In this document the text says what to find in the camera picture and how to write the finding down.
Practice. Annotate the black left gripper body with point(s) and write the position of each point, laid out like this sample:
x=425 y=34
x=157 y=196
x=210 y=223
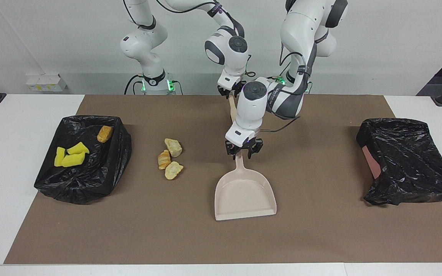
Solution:
x=245 y=145

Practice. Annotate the yellow notched sponge piece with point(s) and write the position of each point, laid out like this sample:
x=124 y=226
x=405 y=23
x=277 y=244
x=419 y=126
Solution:
x=74 y=160

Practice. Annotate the white wall socket box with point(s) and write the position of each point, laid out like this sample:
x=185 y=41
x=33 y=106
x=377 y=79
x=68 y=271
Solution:
x=46 y=83

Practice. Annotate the black plastic trash bag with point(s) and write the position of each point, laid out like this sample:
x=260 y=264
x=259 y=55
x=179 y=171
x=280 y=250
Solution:
x=90 y=180
x=409 y=161

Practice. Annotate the pink plastic bin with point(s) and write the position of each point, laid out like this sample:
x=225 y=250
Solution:
x=370 y=163

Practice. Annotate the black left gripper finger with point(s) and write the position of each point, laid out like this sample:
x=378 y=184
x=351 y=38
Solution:
x=260 y=145
x=230 y=147

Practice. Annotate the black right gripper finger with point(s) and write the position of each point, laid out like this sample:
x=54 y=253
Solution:
x=242 y=86
x=222 y=91

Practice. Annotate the beige brush with black bristles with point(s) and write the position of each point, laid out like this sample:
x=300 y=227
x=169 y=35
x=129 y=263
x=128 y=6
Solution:
x=232 y=111

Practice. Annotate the brown table mat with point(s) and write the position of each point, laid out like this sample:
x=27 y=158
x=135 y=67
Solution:
x=129 y=230

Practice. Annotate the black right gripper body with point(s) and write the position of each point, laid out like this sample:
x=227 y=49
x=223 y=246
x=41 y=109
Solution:
x=232 y=88

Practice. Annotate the pale bread chunk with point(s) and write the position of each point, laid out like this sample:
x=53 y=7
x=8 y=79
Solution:
x=173 y=170
x=173 y=148

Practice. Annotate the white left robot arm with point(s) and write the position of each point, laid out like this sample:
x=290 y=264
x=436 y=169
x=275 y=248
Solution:
x=249 y=111

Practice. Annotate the beige plastic dustpan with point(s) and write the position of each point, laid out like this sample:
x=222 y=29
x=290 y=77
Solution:
x=244 y=195

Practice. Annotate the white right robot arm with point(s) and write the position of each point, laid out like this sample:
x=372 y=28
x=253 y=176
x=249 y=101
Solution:
x=144 y=42

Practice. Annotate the orange striped croissant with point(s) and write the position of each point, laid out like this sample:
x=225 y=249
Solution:
x=164 y=160

